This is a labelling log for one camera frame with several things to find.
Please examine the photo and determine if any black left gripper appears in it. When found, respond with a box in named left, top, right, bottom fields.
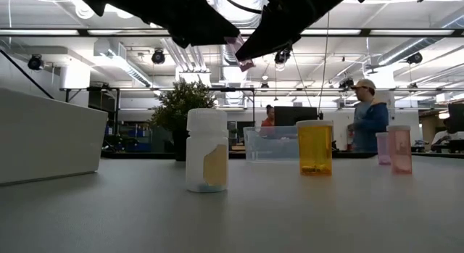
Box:
left=72, top=0, right=241, bottom=49

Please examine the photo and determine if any orange medicine bottle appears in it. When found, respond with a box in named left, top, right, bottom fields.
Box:
left=296, top=120, right=334, bottom=177

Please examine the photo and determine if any person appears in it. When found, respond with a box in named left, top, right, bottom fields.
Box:
left=347, top=78, right=390, bottom=153
left=259, top=104, right=276, bottom=128
left=430, top=117, right=464, bottom=152

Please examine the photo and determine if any black background station frame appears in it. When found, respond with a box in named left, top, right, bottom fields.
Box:
left=59, top=86, right=257, bottom=152

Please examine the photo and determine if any clear plastic bin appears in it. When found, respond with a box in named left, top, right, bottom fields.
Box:
left=243, top=125, right=299, bottom=163

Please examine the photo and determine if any white plastic bin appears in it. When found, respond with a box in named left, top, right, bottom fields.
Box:
left=0, top=86, right=109, bottom=187

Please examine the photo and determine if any white pillar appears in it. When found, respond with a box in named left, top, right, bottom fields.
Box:
left=373, top=89, right=397, bottom=128

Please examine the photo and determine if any large pink medicine bottle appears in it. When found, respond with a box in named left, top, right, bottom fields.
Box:
left=386, top=125, right=413, bottom=175

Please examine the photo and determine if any grey table mat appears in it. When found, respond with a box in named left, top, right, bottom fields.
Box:
left=0, top=157, right=464, bottom=253

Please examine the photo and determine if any white labelled medicine bottle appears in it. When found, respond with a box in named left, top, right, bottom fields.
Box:
left=185, top=107, right=229, bottom=194

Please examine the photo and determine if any small pink medicine bottle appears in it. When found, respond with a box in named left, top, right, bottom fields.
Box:
left=375, top=132, right=392, bottom=166

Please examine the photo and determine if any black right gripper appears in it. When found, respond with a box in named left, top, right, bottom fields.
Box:
left=235, top=0, right=355, bottom=61

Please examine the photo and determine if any silver ventilation duct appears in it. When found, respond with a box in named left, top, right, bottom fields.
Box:
left=213, top=0, right=269, bottom=67

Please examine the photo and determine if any black aluminium table frame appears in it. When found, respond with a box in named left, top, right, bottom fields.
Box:
left=101, top=151, right=464, bottom=160

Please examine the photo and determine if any black overhead light beam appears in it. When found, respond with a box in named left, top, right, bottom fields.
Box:
left=0, top=27, right=464, bottom=38

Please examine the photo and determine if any black side monitor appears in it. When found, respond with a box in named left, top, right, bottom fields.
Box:
left=448, top=102, right=464, bottom=133

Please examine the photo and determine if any green potted artificial plant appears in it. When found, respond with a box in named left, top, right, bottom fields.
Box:
left=150, top=78, right=217, bottom=162

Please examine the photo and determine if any blue bin shelf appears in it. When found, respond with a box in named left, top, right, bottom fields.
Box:
left=104, top=122, right=153, bottom=153

